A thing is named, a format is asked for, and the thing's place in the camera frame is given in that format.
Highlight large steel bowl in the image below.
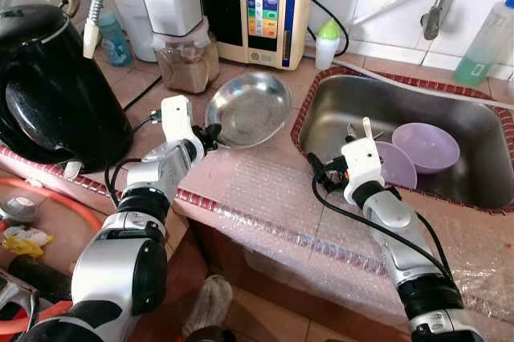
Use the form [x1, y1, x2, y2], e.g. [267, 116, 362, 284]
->
[205, 71, 293, 149]

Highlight lilac plastic bowl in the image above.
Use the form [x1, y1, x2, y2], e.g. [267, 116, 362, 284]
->
[373, 140, 419, 191]
[392, 122, 462, 175]

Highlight clear bubble wrap sheet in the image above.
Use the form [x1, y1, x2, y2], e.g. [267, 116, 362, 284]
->
[173, 145, 514, 323]

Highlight stainless steel sink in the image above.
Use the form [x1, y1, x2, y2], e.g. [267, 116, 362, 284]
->
[291, 65, 514, 216]

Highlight glass jar brown contents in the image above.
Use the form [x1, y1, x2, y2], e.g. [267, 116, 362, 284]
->
[153, 19, 221, 95]

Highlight small white bottle green cap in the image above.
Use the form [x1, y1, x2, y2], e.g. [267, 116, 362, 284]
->
[315, 18, 341, 71]

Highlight small white plug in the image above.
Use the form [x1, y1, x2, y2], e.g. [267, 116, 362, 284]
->
[62, 159, 84, 181]

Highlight teal plastic bottle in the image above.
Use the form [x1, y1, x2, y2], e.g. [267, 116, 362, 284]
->
[96, 9, 134, 68]

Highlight beige water ionizer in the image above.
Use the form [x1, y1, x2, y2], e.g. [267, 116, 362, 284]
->
[217, 0, 318, 71]

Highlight white jug green lid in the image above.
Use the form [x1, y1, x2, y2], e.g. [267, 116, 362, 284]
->
[111, 0, 159, 63]

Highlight black electric kettle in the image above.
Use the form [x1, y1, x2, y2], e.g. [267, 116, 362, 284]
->
[0, 0, 135, 173]

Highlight grey mop head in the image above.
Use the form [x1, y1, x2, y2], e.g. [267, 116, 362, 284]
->
[181, 274, 235, 341]

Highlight grey tape roll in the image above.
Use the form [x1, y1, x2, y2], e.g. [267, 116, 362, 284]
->
[0, 193, 47, 224]

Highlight dish soap bottle blue cap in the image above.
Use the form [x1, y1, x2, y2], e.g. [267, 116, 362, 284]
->
[453, 0, 514, 87]

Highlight yellow cloth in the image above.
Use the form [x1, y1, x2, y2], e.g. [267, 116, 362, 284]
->
[0, 226, 54, 260]

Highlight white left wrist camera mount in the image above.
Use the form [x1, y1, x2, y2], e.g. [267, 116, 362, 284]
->
[160, 95, 203, 156]

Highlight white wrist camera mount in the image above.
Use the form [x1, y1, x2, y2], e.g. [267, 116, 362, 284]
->
[160, 95, 203, 156]
[341, 137, 388, 205]

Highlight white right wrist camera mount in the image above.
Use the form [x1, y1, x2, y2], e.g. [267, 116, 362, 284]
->
[341, 137, 388, 205]

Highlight black kettle cord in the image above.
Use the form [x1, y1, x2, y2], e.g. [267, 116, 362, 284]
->
[124, 75, 161, 110]

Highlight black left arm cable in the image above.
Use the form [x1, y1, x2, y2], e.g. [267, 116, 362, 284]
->
[104, 113, 165, 210]

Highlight thin white hose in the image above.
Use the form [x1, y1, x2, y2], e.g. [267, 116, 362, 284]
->
[331, 55, 514, 112]

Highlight black power cord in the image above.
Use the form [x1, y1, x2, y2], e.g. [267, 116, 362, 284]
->
[312, 0, 350, 58]

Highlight grey flexible spout hose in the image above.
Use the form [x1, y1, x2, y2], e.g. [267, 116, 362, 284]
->
[83, 0, 157, 60]

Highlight orange hose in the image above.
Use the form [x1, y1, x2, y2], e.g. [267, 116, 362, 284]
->
[0, 177, 105, 336]

